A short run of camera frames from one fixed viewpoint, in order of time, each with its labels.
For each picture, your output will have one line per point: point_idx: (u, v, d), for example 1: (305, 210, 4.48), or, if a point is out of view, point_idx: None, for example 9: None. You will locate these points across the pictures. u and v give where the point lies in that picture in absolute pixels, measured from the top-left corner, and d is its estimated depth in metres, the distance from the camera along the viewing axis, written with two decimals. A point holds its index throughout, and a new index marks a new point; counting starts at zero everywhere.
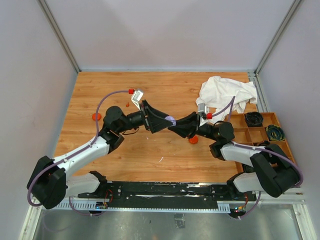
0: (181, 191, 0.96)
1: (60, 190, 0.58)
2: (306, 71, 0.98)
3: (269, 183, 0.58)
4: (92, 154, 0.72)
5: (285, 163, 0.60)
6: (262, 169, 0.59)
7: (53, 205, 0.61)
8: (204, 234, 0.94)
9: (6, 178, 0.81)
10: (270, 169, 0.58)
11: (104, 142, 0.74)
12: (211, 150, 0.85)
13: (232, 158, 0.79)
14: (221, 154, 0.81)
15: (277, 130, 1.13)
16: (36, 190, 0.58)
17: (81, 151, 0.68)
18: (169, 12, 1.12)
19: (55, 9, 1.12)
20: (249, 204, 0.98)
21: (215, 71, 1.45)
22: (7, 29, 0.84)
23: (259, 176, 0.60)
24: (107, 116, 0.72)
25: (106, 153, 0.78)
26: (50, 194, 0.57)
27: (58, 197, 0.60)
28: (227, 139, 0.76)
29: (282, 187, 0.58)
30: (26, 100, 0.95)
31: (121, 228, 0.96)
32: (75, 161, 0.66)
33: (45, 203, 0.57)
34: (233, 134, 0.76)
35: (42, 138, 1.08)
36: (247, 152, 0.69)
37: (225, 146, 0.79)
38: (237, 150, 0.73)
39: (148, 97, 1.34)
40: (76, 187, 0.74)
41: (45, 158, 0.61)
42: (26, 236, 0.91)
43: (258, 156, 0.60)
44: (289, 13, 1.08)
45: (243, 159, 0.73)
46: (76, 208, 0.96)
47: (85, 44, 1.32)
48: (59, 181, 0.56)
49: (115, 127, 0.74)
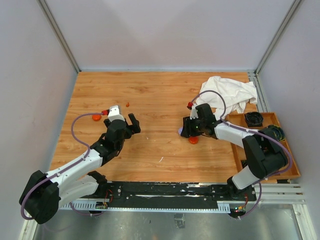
0: (181, 191, 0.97)
1: (52, 204, 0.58)
2: (306, 71, 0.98)
3: (257, 165, 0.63)
4: (86, 167, 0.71)
5: (273, 147, 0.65)
6: (252, 152, 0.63)
7: (45, 219, 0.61)
8: (204, 234, 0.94)
9: (6, 177, 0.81)
10: (259, 153, 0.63)
11: (97, 155, 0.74)
12: (207, 133, 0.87)
13: (224, 137, 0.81)
14: (215, 132, 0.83)
15: (277, 131, 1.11)
16: (30, 204, 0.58)
17: (76, 165, 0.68)
18: (168, 12, 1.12)
19: (55, 9, 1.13)
20: (249, 204, 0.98)
21: (215, 71, 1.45)
22: (8, 29, 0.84)
23: (249, 157, 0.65)
24: (111, 126, 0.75)
25: (100, 166, 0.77)
26: (43, 209, 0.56)
27: (50, 211, 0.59)
28: (202, 108, 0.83)
29: (268, 170, 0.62)
30: (26, 100, 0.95)
31: (121, 228, 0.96)
32: (68, 174, 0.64)
33: (37, 218, 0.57)
34: (206, 104, 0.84)
35: (41, 139, 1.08)
36: (240, 134, 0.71)
37: (219, 124, 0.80)
38: (230, 131, 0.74)
39: (148, 97, 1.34)
40: (73, 195, 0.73)
41: (38, 173, 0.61)
42: (26, 236, 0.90)
43: (250, 138, 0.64)
44: (290, 13, 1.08)
45: (236, 141, 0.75)
46: (76, 208, 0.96)
47: (85, 44, 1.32)
48: (52, 195, 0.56)
49: (115, 138, 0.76)
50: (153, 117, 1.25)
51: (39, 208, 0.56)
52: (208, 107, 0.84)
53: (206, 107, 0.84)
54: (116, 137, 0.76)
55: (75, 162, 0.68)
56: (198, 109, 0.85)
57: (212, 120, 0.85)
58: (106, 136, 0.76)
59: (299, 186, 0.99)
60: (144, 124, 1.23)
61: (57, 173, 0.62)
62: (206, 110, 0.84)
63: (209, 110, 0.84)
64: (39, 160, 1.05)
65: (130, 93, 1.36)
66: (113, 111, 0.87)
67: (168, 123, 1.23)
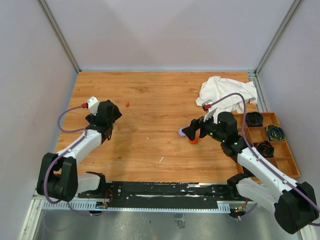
0: (181, 191, 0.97)
1: (73, 179, 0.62)
2: (306, 70, 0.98)
3: (288, 222, 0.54)
4: (90, 143, 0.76)
5: (309, 207, 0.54)
6: (289, 212, 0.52)
7: (71, 198, 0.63)
8: (204, 234, 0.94)
9: (5, 177, 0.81)
10: (296, 213, 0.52)
11: (96, 132, 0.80)
12: (226, 152, 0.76)
13: (249, 169, 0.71)
14: (236, 153, 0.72)
15: (277, 130, 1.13)
16: (52, 186, 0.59)
17: (82, 141, 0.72)
18: (169, 11, 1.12)
19: (55, 8, 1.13)
20: (249, 204, 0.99)
21: (215, 71, 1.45)
22: (8, 29, 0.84)
23: (281, 211, 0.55)
24: (101, 104, 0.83)
25: (100, 143, 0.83)
26: (67, 184, 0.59)
27: (73, 187, 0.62)
28: (229, 124, 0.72)
29: (299, 229, 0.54)
30: (26, 100, 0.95)
31: (121, 228, 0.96)
32: (78, 149, 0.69)
33: (64, 196, 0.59)
34: (233, 118, 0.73)
35: (41, 138, 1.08)
36: (275, 182, 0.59)
37: (245, 153, 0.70)
38: (262, 172, 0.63)
39: (148, 97, 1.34)
40: (84, 183, 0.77)
41: (48, 155, 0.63)
42: (26, 236, 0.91)
43: (291, 200, 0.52)
44: (290, 13, 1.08)
45: (265, 183, 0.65)
46: (74, 208, 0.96)
47: (85, 44, 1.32)
48: (72, 166, 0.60)
49: (107, 115, 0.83)
50: (153, 117, 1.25)
51: (64, 183, 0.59)
52: (234, 123, 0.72)
53: (233, 123, 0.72)
54: (108, 114, 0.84)
55: (78, 139, 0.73)
56: (223, 123, 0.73)
57: (233, 137, 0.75)
58: (99, 115, 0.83)
59: None
60: (144, 124, 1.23)
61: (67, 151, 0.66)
62: (232, 126, 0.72)
63: (235, 126, 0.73)
64: (39, 160, 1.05)
65: (130, 93, 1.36)
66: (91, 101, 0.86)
67: (168, 123, 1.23)
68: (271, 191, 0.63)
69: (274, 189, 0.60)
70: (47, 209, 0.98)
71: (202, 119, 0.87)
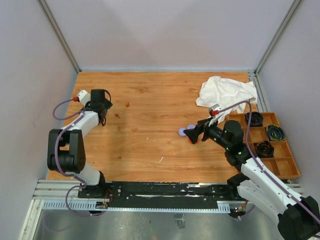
0: (181, 191, 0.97)
1: (81, 149, 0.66)
2: (306, 70, 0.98)
3: (291, 235, 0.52)
4: (90, 120, 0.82)
5: (313, 220, 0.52)
6: (293, 225, 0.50)
7: (80, 169, 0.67)
8: (204, 234, 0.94)
9: (6, 177, 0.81)
10: (300, 226, 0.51)
11: (93, 111, 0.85)
12: (229, 161, 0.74)
13: (252, 180, 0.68)
14: (239, 163, 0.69)
15: (277, 130, 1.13)
16: (63, 158, 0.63)
17: (82, 118, 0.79)
18: (168, 11, 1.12)
19: (55, 9, 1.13)
20: (249, 204, 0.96)
21: (215, 71, 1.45)
22: (8, 29, 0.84)
23: (284, 224, 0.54)
24: (94, 90, 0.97)
25: (97, 123, 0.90)
26: (77, 152, 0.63)
27: (81, 158, 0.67)
28: (236, 135, 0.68)
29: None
30: (26, 100, 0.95)
31: (121, 227, 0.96)
32: (81, 124, 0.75)
33: (76, 165, 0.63)
34: (241, 130, 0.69)
35: (42, 138, 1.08)
36: (279, 195, 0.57)
37: (250, 164, 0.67)
38: (266, 184, 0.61)
39: (148, 97, 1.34)
40: (87, 170, 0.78)
41: (54, 130, 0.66)
42: (26, 236, 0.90)
43: (295, 214, 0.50)
44: (290, 13, 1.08)
45: (269, 196, 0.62)
46: (72, 208, 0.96)
47: (85, 44, 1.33)
48: (79, 136, 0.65)
49: (101, 98, 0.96)
50: (153, 117, 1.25)
51: (75, 152, 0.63)
52: (242, 134, 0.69)
53: (239, 135, 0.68)
54: (101, 97, 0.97)
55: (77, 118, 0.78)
56: (230, 132, 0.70)
57: (239, 147, 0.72)
58: (93, 99, 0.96)
59: (299, 186, 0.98)
60: (144, 124, 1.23)
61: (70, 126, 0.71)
62: (238, 137, 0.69)
63: (241, 137, 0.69)
64: (39, 160, 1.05)
65: (130, 93, 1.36)
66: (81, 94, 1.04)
67: (168, 123, 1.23)
68: (275, 205, 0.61)
69: (278, 203, 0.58)
70: (47, 209, 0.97)
71: (208, 123, 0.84)
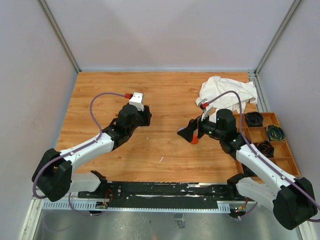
0: (181, 191, 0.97)
1: (64, 182, 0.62)
2: (306, 71, 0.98)
3: (286, 216, 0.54)
4: (98, 148, 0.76)
5: (308, 202, 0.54)
6: (287, 206, 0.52)
7: (59, 197, 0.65)
8: (204, 234, 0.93)
9: (6, 176, 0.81)
10: (294, 206, 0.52)
11: (109, 139, 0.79)
12: (224, 149, 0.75)
13: (246, 165, 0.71)
14: (235, 149, 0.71)
15: (277, 130, 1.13)
16: (46, 179, 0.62)
17: (88, 146, 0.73)
18: (168, 12, 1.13)
19: (56, 9, 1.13)
20: (249, 204, 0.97)
21: (215, 71, 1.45)
22: (8, 29, 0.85)
23: (279, 207, 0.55)
24: (123, 109, 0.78)
25: (110, 149, 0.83)
26: (56, 185, 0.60)
27: (62, 190, 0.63)
28: (227, 121, 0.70)
29: (298, 224, 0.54)
30: (27, 99, 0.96)
31: (121, 228, 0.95)
32: (81, 154, 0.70)
33: (51, 195, 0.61)
34: (233, 116, 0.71)
35: (41, 138, 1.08)
36: (274, 178, 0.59)
37: (244, 149, 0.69)
38: (260, 168, 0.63)
39: (148, 97, 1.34)
40: (81, 182, 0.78)
41: (52, 151, 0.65)
42: (26, 236, 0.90)
43: (288, 194, 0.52)
44: (289, 14, 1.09)
45: (264, 180, 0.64)
46: (76, 208, 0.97)
47: (85, 45, 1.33)
48: (65, 173, 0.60)
49: (126, 123, 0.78)
50: (153, 117, 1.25)
51: (53, 185, 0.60)
52: (234, 120, 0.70)
53: (231, 120, 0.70)
54: (127, 121, 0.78)
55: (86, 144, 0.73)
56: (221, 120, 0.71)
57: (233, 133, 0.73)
58: (119, 119, 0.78)
59: None
60: None
61: (68, 153, 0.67)
62: (230, 123, 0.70)
63: (234, 123, 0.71)
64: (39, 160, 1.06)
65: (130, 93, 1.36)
66: (137, 98, 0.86)
67: (167, 123, 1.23)
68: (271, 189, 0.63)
69: (272, 186, 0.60)
70: (47, 209, 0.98)
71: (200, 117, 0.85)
